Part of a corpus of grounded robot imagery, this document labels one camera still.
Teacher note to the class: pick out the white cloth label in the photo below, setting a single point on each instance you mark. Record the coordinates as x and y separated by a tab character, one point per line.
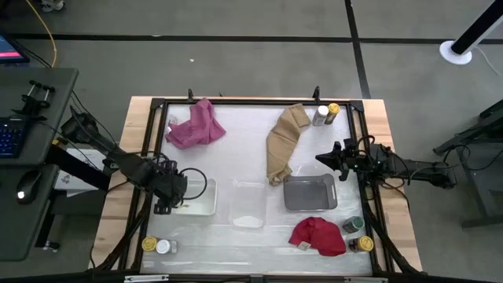
303	246

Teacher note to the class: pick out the black metal table frame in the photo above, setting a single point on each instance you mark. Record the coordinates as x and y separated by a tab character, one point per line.
255	101

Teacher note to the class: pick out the black and white pole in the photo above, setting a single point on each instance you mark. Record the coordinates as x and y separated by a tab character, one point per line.
477	29

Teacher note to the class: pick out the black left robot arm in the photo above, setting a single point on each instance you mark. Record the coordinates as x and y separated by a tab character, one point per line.
125	163

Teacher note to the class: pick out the silver metal bracket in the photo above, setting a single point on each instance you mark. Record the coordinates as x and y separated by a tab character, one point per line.
145	278
365	280

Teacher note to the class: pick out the pink cloth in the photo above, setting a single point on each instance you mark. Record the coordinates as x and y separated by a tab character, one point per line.
198	127

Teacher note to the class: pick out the dark side table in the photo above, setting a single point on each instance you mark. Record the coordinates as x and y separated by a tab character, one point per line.
489	173

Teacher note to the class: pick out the clear plastic container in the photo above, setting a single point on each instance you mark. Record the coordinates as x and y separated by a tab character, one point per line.
248	204

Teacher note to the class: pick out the dark grey desk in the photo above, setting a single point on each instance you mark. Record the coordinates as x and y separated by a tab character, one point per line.
23	228

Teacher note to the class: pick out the backlit keyboard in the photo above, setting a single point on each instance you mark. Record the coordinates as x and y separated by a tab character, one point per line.
11	137

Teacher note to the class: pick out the tan cloth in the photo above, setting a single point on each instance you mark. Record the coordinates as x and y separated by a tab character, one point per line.
283	141

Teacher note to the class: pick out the white object on floor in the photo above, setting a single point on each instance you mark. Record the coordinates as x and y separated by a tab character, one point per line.
53	4

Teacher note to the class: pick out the black computer mouse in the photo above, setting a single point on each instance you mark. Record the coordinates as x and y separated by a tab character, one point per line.
28	186

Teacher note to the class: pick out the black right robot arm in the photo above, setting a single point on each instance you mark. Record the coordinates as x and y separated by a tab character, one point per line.
416	167

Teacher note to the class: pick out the computer monitor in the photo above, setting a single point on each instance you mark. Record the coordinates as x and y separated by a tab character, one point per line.
9	49

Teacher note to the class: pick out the yellow-lid spice jar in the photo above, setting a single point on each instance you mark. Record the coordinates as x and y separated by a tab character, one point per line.
363	244
149	244
332	112

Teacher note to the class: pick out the white table mat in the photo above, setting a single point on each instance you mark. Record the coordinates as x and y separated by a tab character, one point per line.
243	157

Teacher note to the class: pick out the green-lid spice jar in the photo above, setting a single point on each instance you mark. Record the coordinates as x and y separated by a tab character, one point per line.
354	224

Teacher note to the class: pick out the white round stand base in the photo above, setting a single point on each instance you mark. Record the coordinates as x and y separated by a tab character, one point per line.
450	55

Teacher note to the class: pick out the white-lid spice jar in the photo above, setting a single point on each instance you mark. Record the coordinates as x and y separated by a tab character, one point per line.
164	246
320	116

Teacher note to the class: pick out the white plastic tray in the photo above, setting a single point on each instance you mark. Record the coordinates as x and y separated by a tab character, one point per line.
202	204

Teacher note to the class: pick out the red cloth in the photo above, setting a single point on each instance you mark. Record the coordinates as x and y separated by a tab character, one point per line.
320	236

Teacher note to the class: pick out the white printed paper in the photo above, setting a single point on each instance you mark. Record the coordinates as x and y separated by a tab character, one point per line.
72	180

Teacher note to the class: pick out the black clamp holder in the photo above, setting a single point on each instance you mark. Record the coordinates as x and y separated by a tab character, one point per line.
33	103

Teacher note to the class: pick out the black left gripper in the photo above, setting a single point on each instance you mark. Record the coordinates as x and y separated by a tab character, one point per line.
171	184

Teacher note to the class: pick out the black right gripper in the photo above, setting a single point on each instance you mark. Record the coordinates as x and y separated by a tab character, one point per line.
349	155

